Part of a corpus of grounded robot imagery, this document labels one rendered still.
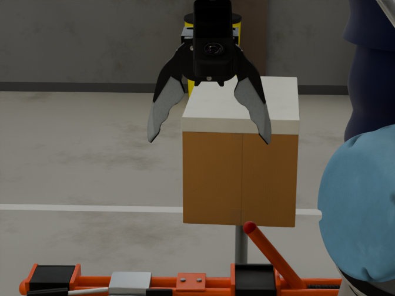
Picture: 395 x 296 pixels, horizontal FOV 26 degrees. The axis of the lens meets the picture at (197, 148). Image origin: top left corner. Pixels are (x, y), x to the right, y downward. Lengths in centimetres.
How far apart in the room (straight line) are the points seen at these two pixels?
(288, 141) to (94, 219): 197
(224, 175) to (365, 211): 234
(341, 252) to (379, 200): 7
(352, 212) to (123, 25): 644
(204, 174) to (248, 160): 16
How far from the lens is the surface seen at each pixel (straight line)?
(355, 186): 68
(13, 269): 422
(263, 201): 303
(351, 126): 138
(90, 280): 153
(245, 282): 148
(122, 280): 150
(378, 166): 65
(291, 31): 705
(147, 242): 440
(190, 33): 107
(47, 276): 151
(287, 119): 293
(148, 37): 708
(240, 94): 105
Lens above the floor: 186
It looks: 19 degrees down
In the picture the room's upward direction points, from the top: straight up
